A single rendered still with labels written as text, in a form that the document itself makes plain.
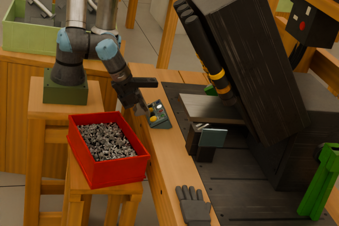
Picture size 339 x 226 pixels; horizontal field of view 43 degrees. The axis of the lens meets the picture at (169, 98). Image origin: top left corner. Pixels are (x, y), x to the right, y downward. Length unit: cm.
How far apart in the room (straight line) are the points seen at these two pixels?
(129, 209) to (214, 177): 34
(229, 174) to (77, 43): 74
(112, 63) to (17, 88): 107
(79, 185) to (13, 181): 129
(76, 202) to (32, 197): 57
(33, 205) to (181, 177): 89
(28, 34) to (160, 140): 110
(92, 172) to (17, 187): 131
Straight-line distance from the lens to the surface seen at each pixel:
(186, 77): 232
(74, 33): 166
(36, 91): 203
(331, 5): 157
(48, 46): 251
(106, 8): 182
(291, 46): 198
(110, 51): 156
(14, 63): 250
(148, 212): 272
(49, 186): 246
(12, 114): 266
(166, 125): 177
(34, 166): 205
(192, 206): 140
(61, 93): 191
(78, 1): 169
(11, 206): 268
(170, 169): 156
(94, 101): 199
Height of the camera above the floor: 183
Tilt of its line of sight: 27 degrees down
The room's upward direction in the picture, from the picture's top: 13 degrees clockwise
